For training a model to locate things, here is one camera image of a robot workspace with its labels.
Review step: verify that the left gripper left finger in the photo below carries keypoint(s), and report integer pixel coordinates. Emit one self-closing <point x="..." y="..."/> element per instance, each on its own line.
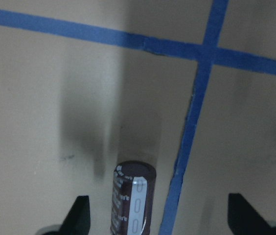
<point x="78" y="219"/>

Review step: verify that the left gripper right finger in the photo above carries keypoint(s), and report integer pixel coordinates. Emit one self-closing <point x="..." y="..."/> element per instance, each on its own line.
<point x="243" y="219"/>

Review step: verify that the dark brown capacitor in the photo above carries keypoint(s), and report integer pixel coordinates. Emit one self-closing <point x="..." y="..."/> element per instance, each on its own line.
<point x="132" y="198"/>

